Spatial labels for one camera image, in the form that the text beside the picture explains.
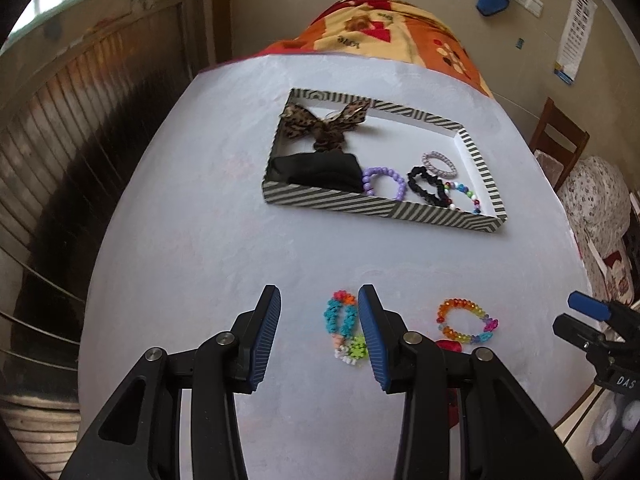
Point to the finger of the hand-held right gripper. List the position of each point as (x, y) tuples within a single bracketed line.
[(572, 330), (585, 305)]

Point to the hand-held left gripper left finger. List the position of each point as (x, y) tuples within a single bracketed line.
[(265, 340)]

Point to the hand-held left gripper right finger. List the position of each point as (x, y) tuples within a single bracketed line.
[(372, 340)]

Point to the black scrunchie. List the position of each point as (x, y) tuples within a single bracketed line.
[(417, 180)]

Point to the black fabric headband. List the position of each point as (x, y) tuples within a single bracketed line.
[(320, 170)]

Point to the black white striped shallow box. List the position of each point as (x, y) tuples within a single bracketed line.
[(395, 145)]

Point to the leopard print bow scrunchie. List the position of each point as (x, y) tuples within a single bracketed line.
[(320, 127)]

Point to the person's right hand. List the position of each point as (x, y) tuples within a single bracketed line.
[(612, 420)]

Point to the red fabric item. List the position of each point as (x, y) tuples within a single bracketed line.
[(450, 346)]

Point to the floral fabric cushion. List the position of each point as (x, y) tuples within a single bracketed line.
[(597, 195)]

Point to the wooden chair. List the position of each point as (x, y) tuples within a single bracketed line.
[(555, 125)]

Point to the orange printed blanket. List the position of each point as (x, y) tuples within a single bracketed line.
[(400, 45)]

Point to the wall poster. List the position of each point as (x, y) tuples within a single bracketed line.
[(575, 35)]

